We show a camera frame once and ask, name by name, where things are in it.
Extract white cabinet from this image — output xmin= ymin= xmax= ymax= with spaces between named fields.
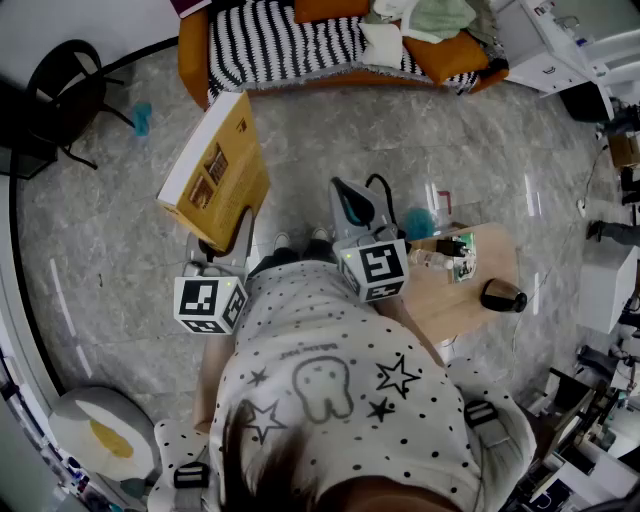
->
xmin=499 ymin=0 xmax=640 ymax=99

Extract small orange cushion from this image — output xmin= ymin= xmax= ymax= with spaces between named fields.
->
xmin=402 ymin=29 xmax=490 ymax=86

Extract maroon book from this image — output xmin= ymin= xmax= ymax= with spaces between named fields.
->
xmin=169 ymin=0 xmax=212 ymax=20

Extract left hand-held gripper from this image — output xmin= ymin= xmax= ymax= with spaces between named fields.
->
xmin=173 ymin=208 xmax=256 ymax=335

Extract yellow book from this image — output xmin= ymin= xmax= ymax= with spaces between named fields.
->
xmin=155 ymin=90 xmax=272 ymax=253

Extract person's black trousers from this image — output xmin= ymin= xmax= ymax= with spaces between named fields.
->
xmin=248 ymin=238 xmax=341 ymax=279

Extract grey knitted throw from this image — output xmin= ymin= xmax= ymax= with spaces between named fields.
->
xmin=464 ymin=0 xmax=510 ymax=69

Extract wooden table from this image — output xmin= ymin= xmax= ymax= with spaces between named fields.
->
xmin=399 ymin=222 xmax=521 ymax=346

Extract green and white box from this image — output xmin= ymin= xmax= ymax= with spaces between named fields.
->
xmin=452 ymin=230 xmax=476 ymax=284

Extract black chair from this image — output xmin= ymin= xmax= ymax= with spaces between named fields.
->
xmin=24 ymin=38 xmax=136 ymax=171

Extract green and white blanket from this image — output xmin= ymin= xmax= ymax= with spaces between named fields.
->
xmin=372 ymin=0 xmax=479 ymax=44

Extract black cable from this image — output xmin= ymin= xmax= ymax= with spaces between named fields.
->
xmin=366 ymin=173 xmax=400 ymax=239

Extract clear plastic bottle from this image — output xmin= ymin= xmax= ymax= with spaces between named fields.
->
xmin=408 ymin=248 xmax=454 ymax=271

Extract person's right forearm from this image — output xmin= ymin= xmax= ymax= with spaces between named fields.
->
xmin=374 ymin=298 xmax=446 ymax=369

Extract grey round pouf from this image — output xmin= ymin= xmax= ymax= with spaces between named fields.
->
xmin=48 ymin=385 xmax=160 ymax=482

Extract large orange cushion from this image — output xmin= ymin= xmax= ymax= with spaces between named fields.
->
xmin=293 ymin=0 xmax=372 ymax=25

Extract dark metal jug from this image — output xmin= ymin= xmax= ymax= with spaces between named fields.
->
xmin=479 ymin=278 xmax=529 ymax=314

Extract black white patterned book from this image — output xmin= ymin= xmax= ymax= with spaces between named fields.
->
xmin=207 ymin=0 xmax=481 ymax=99

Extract teal fluffy duster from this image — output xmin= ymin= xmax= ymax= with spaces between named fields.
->
xmin=132 ymin=102 xmax=153 ymax=137

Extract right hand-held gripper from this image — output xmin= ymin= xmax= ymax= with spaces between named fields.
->
xmin=329 ymin=178 xmax=411 ymax=304

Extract grey harness strap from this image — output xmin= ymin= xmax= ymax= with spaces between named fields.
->
xmin=463 ymin=399 xmax=511 ymax=449
xmin=173 ymin=462 xmax=210 ymax=501

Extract white pillow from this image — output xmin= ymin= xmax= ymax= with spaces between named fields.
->
xmin=358 ymin=20 xmax=404 ymax=69

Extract person's left forearm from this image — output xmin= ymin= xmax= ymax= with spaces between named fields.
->
xmin=192 ymin=329 xmax=237 ymax=434

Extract cardboard box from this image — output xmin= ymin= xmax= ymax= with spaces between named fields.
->
xmin=607 ymin=133 xmax=640 ymax=169

